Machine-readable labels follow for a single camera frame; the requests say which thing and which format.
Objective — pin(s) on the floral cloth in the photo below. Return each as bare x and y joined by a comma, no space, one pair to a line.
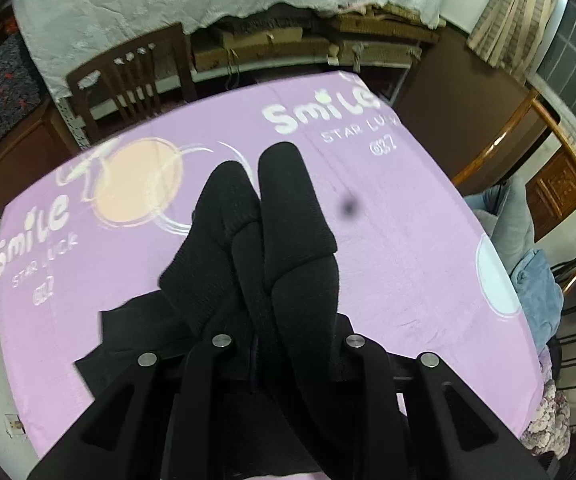
547,410

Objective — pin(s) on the wall socket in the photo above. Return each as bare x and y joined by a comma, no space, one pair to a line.
15,423

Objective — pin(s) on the window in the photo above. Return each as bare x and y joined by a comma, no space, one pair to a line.
575,60

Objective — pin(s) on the dark wooden chair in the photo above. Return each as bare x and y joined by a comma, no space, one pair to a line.
128,85

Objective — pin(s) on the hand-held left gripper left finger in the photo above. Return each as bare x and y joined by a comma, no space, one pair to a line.
207,377

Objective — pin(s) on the blue cloth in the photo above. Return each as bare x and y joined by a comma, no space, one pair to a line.
522,240

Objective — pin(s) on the striped curtain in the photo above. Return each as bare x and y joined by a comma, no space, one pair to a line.
512,10

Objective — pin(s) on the curved wooden chair frame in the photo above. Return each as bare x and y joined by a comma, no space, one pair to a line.
557,135

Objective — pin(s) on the black hoodie with yellow lining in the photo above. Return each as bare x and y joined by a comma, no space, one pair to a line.
288,220

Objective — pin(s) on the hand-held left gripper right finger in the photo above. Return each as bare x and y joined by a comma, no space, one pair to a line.
370,377

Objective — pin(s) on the cardboard boxes under cloth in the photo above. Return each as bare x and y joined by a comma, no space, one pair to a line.
278,40

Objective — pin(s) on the purple printed blanket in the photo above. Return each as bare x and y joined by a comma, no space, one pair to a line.
417,220

